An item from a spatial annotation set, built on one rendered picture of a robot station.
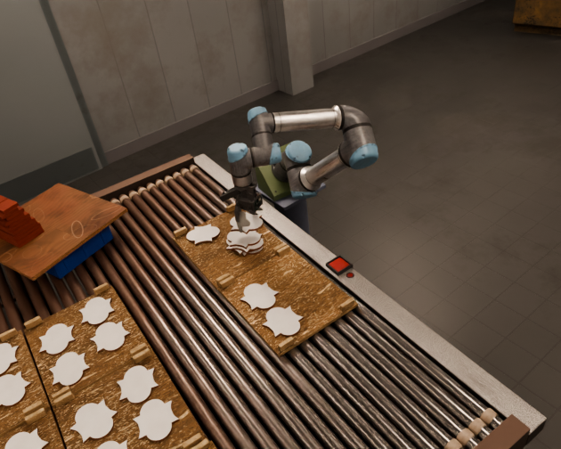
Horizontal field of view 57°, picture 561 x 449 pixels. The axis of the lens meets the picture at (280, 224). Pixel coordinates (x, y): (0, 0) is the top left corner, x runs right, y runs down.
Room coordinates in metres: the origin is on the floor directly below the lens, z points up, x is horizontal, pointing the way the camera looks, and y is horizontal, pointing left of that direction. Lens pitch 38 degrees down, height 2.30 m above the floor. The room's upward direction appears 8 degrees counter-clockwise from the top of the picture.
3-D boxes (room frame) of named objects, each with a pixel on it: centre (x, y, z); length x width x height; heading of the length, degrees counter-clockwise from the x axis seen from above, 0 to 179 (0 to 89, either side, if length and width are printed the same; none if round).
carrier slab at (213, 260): (1.70, 0.23, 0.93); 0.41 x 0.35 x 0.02; 29
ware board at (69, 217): (1.89, 1.02, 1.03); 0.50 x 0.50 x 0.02; 51
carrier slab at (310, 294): (1.35, 0.02, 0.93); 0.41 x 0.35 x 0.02; 30
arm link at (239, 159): (1.65, 0.11, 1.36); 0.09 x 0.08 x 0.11; 94
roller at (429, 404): (1.54, 0.04, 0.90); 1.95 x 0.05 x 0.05; 30
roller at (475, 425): (1.57, -0.01, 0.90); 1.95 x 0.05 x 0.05; 30
